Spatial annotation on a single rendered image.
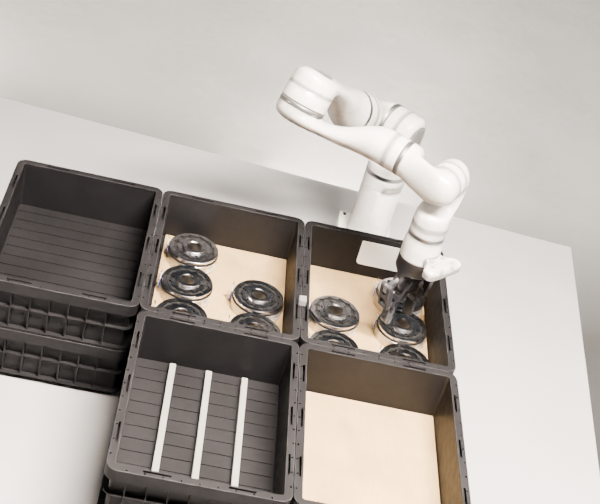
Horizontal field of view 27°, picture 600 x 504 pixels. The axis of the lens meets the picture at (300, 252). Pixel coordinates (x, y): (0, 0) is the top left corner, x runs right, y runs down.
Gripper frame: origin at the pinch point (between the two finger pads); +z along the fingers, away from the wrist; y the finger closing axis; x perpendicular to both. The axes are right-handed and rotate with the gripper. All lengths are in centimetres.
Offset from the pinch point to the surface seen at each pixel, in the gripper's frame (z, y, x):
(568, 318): 20, -63, 3
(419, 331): 4.9, -5.5, 2.8
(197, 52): 90, -139, -232
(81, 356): 13, 55, -26
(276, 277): 7.8, 8.7, -25.6
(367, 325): 7.8, 0.5, -5.5
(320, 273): 7.8, -1.4, -22.9
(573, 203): 89, -219, -91
